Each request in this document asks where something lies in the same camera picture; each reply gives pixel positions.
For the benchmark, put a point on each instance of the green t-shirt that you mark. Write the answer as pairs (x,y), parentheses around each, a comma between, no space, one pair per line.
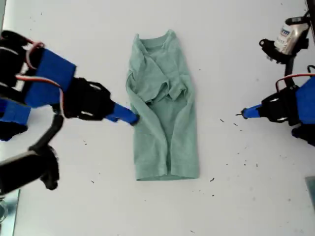
(147,147)

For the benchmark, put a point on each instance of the steel plate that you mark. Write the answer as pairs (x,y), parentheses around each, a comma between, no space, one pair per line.
(12,216)

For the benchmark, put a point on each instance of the black camera stalk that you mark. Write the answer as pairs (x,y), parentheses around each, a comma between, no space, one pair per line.
(53,127)
(290,71)

